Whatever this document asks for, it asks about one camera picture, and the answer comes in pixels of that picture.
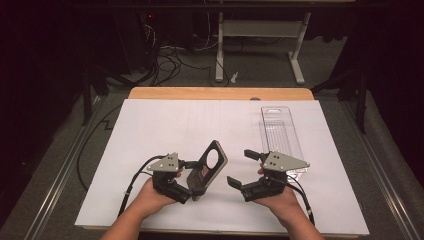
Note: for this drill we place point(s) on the person's right hand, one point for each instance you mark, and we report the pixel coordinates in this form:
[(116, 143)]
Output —
[(283, 203)]

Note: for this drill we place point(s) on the white metal stand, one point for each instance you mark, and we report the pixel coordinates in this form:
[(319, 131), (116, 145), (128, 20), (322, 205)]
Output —
[(260, 28)]

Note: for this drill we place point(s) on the wooden table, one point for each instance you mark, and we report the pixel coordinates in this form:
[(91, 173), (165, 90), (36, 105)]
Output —
[(200, 93)]

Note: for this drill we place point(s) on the dark device with red light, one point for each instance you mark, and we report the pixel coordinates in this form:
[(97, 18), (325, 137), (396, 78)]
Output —
[(140, 36)]

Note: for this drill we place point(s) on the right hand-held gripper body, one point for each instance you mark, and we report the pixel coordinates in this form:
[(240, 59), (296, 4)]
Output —
[(283, 163)]

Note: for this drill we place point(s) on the aluminium floor rail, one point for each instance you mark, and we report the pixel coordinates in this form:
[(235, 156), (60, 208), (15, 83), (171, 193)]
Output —
[(383, 173), (60, 176)]

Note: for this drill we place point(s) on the person's left hand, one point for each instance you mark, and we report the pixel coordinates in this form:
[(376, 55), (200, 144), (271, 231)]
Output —
[(151, 200)]

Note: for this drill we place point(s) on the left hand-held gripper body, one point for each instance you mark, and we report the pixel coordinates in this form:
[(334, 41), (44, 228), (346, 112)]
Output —
[(166, 163)]

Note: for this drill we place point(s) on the black floor stand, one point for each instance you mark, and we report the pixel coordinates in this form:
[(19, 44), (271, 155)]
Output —
[(87, 100), (360, 100)]

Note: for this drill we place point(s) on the small white floor object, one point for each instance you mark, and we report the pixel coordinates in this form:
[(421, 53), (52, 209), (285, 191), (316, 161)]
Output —
[(235, 77)]

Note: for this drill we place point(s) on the clear plastic package tray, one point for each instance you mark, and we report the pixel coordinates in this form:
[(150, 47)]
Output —
[(276, 133)]

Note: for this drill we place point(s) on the white board sheet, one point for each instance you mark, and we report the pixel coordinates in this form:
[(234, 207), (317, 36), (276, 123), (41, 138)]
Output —
[(150, 126)]

